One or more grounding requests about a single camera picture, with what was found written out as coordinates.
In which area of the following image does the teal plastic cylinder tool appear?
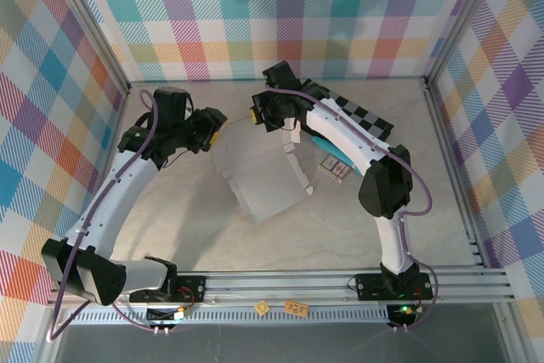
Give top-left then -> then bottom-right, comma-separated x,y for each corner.
312,133 -> 362,175

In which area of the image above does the small printed card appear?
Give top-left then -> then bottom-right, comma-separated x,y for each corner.
318,154 -> 352,184

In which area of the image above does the black and grey chessboard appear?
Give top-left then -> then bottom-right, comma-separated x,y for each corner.
297,77 -> 394,143

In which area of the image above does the black controller board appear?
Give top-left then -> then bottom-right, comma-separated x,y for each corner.
146,305 -> 192,326
386,303 -> 420,328

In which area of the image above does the orange rectangular tag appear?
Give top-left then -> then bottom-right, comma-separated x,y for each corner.
284,301 -> 309,317

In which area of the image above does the aluminium side rail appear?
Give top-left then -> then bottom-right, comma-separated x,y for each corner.
91,84 -> 131,194
422,77 -> 490,269

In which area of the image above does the aluminium frame post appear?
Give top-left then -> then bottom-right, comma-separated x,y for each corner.
42,0 -> 133,96
422,0 -> 511,90

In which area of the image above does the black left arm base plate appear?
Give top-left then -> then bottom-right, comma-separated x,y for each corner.
129,274 -> 207,303

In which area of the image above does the aluminium mounting rail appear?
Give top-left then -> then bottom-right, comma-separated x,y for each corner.
46,267 -> 515,309

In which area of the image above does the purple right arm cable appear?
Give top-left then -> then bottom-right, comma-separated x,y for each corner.
265,84 -> 439,332

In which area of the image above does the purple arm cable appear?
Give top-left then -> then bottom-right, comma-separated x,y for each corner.
45,89 -> 171,343
265,84 -> 439,332

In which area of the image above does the white slotted cable duct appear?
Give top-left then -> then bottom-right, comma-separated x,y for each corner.
67,309 -> 392,326

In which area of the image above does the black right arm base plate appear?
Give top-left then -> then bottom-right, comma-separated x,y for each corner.
354,272 -> 434,301

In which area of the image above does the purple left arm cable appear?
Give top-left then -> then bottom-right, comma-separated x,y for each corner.
45,89 -> 171,343

